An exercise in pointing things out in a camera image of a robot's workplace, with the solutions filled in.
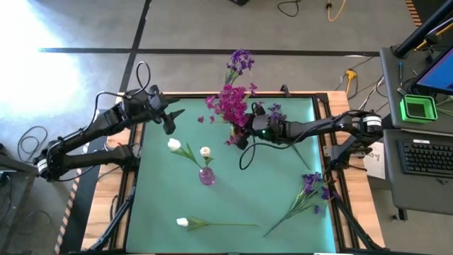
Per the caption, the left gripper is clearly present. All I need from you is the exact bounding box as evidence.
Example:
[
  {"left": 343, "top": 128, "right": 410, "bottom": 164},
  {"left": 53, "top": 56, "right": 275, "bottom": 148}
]
[{"left": 122, "top": 84, "right": 186, "bottom": 136}]

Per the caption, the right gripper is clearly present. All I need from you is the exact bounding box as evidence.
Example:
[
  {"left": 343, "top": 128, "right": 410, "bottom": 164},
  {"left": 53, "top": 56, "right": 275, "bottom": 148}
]
[{"left": 236, "top": 102, "right": 286, "bottom": 151}]

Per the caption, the purple artificial flower bunch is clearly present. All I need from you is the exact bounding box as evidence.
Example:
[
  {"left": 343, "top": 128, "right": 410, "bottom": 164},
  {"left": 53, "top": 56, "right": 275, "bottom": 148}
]
[
  {"left": 262, "top": 172, "right": 343, "bottom": 237},
  {"left": 261, "top": 102, "right": 311, "bottom": 170},
  {"left": 224, "top": 48, "right": 256, "bottom": 86}
]

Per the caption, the magenta artificial flower bunch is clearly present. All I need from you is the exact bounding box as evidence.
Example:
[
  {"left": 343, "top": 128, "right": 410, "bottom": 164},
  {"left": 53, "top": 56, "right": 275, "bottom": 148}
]
[
  {"left": 219, "top": 82, "right": 259, "bottom": 114},
  {"left": 196, "top": 93, "right": 231, "bottom": 125},
  {"left": 224, "top": 106, "right": 252, "bottom": 147}
]

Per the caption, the pink ribbed glass vase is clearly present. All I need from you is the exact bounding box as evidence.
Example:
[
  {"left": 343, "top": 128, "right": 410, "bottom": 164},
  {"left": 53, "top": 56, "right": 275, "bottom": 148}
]
[{"left": 198, "top": 166, "right": 216, "bottom": 187}]

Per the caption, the green table mat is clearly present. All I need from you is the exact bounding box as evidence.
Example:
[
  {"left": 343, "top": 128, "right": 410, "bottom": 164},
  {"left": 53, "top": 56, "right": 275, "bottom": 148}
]
[{"left": 125, "top": 97, "right": 337, "bottom": 254}]

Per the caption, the white paper sheet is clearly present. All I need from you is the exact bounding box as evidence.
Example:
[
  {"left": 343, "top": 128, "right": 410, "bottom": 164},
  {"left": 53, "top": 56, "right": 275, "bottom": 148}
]
[{"left": 362, "top": 141, "right": 386, "bottom": 180}]

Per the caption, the black floor mat striped edge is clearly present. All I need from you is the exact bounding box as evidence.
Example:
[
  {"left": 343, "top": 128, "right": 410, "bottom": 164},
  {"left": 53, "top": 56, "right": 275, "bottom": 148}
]
[{"left": 52, "top": 108, "right": 114, "bottom": 255}]

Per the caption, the grey side desk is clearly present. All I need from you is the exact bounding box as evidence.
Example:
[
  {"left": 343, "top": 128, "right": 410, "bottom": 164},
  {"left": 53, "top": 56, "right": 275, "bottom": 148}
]
[{"left": 379, "top": 45, "right": 453, "bottom": 134}]

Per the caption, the green plastic box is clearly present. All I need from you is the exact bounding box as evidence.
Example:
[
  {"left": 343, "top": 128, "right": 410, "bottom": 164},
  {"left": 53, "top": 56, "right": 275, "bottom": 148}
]
[{"left": 399, "top": 93, "right": 438, "bottom": 125}]

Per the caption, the grey metal stand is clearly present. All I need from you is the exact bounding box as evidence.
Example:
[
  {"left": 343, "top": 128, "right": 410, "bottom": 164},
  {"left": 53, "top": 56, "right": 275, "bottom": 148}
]
[{"left": 0, "top": 143, "right": 59, "bottom": 255}]

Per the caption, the black keyboard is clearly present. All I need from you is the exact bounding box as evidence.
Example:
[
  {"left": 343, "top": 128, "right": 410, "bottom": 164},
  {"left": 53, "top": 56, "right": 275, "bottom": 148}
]
[{"left": 398, "top": 139, "right": 453, "bottom": 179}]

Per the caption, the grey keyboard shelf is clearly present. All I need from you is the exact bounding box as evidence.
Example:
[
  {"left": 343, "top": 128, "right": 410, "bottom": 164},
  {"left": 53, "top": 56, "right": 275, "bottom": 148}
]
[{"left": 384, "top": 129, "right": 453, "bottom": 216}]

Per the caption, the black monitor pole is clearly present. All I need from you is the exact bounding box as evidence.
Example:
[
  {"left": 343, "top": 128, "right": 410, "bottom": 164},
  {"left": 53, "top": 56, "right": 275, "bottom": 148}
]
[{"left": 393, "top": 0, "right": 453, "bottom": 60}]

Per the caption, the monitor with blue screen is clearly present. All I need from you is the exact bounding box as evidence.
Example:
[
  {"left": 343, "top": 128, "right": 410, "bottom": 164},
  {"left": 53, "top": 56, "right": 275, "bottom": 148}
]
[{"left": 412, "top": 45, "right": 453, "bottom": 96}]

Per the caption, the black aluminium table frame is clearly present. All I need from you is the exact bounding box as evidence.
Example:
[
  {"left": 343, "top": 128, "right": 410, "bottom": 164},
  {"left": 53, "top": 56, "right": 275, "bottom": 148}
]
[{"left": 86, "top": 91, "right": 390, "bottom": 255}]

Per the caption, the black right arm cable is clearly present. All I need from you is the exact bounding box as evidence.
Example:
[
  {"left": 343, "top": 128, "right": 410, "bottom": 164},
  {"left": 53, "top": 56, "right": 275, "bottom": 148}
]
[{"left": 239, "top": 132, "right": 314, "bottom": 171}]

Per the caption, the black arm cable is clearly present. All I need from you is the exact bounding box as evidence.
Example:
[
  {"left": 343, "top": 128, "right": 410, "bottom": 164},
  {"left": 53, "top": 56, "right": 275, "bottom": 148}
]
[
  {"left": 239, "top": 132, "right": 314, "bottom": 171},
  {"left": 92, "top": 60, "right": 152, "bottom": 123}
]

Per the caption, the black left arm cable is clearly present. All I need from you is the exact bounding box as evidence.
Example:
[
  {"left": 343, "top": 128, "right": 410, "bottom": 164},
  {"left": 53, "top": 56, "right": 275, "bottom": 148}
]
[{"left": 92, "top": 60, "right": 152, "bottom": 123}]

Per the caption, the yellow plug with cable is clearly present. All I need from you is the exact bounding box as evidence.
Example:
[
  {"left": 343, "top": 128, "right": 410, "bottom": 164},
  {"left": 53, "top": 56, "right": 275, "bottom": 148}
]
[{"left": 339, "top": 69, "right": 358, "bottom": 96}]

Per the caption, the black floor cable loop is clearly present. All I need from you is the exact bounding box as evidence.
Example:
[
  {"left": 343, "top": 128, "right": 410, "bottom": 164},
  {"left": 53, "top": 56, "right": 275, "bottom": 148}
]
[{"left": 16, "top": 125, "right": 49, "bottom": 164}]

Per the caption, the yellow floor cable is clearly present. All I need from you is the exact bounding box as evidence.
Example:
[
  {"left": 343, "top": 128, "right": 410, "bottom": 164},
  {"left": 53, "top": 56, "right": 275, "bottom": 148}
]
[{"left": 325, "top": 0, "right": 347, "bottom": 23}]

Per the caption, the yellow handled tool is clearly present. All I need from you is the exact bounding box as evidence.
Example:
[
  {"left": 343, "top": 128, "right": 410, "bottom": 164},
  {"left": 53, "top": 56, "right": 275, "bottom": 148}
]
[{"left": 414, "top": 30, "right": 453, "bottom": 51}]

